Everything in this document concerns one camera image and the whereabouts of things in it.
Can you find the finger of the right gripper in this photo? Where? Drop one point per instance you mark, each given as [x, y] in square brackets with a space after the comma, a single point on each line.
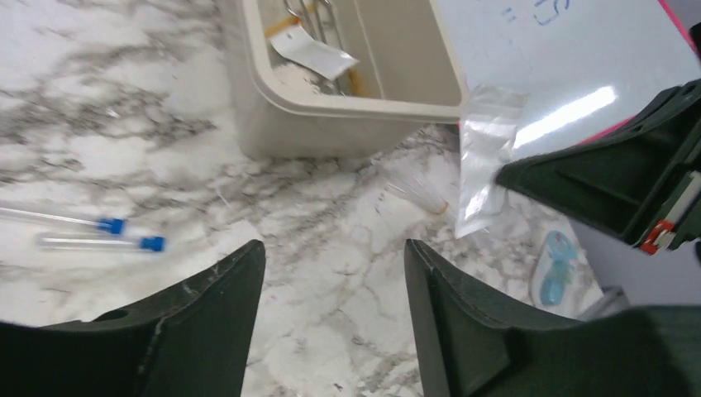
[639, 184]

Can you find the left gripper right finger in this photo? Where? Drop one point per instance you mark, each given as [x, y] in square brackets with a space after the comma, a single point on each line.
[473, 340]

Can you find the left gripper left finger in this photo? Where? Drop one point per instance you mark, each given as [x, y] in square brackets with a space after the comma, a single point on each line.
[190, 339]

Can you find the test tube blue cap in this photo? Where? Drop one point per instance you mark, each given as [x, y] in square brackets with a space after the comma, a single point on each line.
[99, 242]
[87, 223]

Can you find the small clear zip bag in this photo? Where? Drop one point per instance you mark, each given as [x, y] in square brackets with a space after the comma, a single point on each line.
[295, 44]

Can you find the metal crucible tongs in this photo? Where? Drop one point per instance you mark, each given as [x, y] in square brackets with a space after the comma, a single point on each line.
[318, 19]

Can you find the blue item in plastic pack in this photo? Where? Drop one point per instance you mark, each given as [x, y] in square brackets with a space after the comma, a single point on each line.
[554, 271]

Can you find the pink framed whiteboard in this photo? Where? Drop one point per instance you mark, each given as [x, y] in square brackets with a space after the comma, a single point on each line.
[588, 66]

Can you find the beige plastic storage bin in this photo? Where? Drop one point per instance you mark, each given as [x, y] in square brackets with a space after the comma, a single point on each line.
[407, 76]

